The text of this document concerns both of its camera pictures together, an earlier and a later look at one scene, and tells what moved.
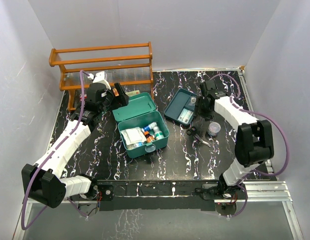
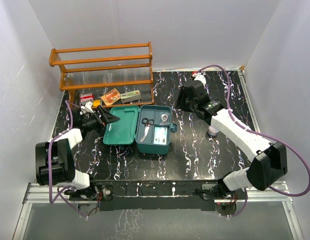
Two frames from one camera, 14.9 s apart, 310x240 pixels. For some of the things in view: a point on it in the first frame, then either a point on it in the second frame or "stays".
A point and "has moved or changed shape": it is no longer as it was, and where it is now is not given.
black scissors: (191, 131) -> (147, 122)
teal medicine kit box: (141, 127) has moved or changed shape
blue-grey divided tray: (182, 108) -> (154, 126)
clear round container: (214, 128) stays
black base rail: (183, 195) stays
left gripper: (119, 100) -> (105, 118)
